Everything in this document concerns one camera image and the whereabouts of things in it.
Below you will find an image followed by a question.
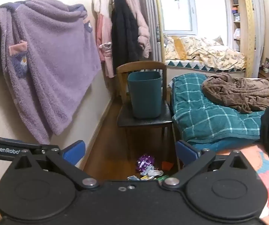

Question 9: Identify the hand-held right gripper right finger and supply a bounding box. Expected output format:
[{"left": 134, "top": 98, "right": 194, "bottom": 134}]
[{"left": 162, "top": 140, "right": 254, "bottom": 187}]

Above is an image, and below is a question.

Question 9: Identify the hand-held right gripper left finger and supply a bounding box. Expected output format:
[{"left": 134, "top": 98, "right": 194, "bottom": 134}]
[{"left": 13, "top": 140, "right": 100, "bottom": 191}]

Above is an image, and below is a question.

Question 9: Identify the silver wrapper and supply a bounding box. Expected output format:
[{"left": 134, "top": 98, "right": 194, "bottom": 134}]
[{"left": 140, "top": 165, "right": 155, "bottom": 175}]

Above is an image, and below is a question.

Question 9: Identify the purple snack bag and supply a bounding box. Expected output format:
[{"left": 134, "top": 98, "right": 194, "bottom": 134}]
[{"left": 136, "top": 154, "right": 155, "bottom": 172}]

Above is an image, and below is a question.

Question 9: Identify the teal plastic bin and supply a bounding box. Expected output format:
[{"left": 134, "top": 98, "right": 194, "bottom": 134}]
[{"left": 127, "top": 71, "right": 163, "bottom": 119}]

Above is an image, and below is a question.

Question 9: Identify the blue bed sheet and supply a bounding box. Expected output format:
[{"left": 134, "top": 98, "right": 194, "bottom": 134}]
[{"left": 191, "top": 138, "right": 263, "bottom": 154}]

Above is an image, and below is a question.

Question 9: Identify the teal checked blanket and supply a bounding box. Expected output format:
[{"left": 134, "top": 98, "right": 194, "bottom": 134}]
[{"left": 171, "top": 73, "right": 269, "bottom": 144}]

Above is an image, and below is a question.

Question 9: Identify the dark wooden chair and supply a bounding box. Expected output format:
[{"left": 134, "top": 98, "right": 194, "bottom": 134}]
[{"left": 116, "top": 61, "right": 174, "bottom": 161}]

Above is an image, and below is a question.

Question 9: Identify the brown fleece blanket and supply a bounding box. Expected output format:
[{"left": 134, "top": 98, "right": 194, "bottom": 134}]
[{"left": 202, "top": 72, "right": 269, "bottom": 114}]

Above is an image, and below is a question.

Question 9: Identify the triangle patterned seat mat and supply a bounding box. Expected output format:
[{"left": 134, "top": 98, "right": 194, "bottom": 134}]
[{"left": 165, "top": 60, "right": 246, "bottom": 73}]

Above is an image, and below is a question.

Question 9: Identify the floral quilt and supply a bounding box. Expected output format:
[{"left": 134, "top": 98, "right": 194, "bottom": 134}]
[{"left": 164, "top": 36, "right": 246, "bottom": 70}]

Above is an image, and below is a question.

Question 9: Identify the purple fleece robe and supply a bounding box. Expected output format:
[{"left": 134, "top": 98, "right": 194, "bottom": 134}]
[{"left": 0, "top": 0, "right": 102, "bottom": 144}]

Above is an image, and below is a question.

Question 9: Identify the yellow pillow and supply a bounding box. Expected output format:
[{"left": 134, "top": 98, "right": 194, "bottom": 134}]
[{"left": 173, "top": 37, "right": 188, "bottom": 60}]

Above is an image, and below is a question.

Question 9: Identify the pink robe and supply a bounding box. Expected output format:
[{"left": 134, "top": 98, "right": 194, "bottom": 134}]
[{"left": 96, "top": 12, "right": 115, "bottom": 78}]

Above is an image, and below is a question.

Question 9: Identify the pink puffer jacket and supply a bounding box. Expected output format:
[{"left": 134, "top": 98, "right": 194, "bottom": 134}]
[{"left": 124, "top": 0, "right": 152, "bottom": 59}]

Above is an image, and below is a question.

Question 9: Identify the black coat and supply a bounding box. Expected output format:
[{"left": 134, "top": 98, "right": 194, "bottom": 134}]
[{"left": 111, "top": 0, "right": 141, "bottom": 74}]

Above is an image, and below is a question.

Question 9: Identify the yellow curtain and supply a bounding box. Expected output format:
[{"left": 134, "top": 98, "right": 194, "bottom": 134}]
[{"left": 241, "top": 0, "right": 256, "bottom": 78}]

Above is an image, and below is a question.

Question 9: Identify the patterned curtain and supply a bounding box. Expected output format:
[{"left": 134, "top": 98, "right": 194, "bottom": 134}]
[{"left": 137, "top": 0, "right": 161, "bottom": 62}]

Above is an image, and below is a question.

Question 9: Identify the white framed window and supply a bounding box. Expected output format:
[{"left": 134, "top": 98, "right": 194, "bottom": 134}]
[{"left": 158, "top": 0, "right": 230, "bottom": 37}]

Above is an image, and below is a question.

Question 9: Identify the white fluffy garment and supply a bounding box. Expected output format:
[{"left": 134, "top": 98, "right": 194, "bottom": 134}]
[{"left": 92, "top": 0, "right": 112, "bottom": 14}]

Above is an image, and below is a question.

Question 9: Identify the wooden bookshelf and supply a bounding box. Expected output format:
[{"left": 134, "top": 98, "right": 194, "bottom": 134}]
[{"left": 228, "top": 0, "right": 246, "bottom": 52}]

